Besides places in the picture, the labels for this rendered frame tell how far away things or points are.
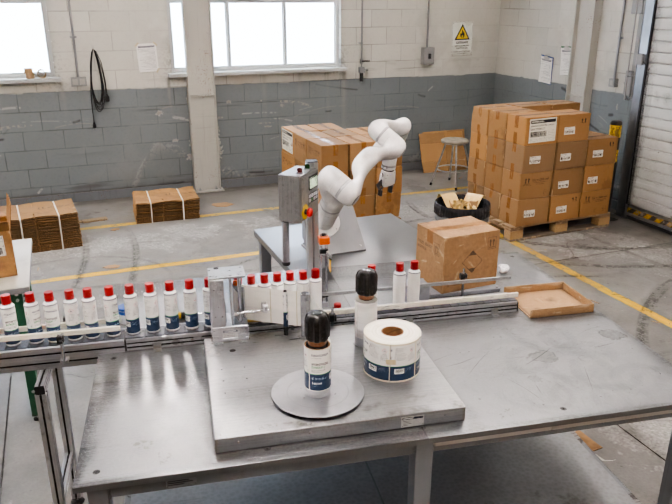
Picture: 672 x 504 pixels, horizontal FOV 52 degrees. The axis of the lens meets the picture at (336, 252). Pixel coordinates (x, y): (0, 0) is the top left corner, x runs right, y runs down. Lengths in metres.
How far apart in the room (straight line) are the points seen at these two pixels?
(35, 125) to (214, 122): 1.89
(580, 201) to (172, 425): 5.34
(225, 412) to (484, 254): 1.51
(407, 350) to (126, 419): 0.95
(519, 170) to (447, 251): 3.40
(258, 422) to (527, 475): 1.38
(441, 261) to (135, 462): 1.62
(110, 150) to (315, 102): 2.45
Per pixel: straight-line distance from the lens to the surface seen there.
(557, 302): 3.27
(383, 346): 2.35
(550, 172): 6.66
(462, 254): 3.18
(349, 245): 3.73
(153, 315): 2.79
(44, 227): 6.64
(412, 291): 2.93
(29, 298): 2.81
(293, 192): 2.69
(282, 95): 8.40
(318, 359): 2.23
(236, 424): 2.22
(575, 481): 3.20
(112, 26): 7.99
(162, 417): 2.39
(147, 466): 2.19
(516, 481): 3.14
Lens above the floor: 2.11
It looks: 20 degrees down
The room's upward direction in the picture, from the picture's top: straight up
